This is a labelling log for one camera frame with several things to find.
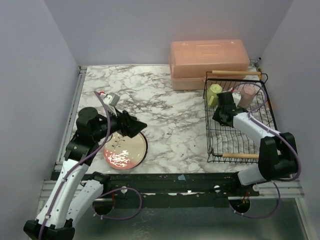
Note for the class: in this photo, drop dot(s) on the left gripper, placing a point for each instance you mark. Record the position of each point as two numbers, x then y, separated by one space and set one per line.
124 123

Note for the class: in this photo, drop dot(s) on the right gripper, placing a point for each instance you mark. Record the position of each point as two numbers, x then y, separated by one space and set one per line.
222 116

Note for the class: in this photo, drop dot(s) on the yellow-green ceramic mug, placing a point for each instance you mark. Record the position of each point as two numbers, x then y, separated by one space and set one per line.
212 99

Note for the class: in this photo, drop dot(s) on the pink ceramic mug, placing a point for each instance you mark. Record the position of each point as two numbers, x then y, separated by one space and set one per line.
248 92

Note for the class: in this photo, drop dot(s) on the pink and cream plate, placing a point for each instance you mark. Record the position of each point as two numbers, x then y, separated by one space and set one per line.
124 153

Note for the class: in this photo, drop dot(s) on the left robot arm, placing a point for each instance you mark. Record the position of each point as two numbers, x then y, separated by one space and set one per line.
80 155

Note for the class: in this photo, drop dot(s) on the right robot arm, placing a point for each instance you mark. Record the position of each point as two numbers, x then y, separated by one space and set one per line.
277 156

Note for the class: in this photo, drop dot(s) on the translucent pink storage box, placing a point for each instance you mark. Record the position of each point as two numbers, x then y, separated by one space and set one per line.
189 61

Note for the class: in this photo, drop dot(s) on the black wire dish rack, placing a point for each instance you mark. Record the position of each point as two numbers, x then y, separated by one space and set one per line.
230 145

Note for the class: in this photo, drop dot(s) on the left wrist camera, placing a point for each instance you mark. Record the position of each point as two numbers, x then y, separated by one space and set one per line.
110 100

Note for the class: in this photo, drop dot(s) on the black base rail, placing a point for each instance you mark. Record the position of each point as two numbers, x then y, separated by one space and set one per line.
128 191

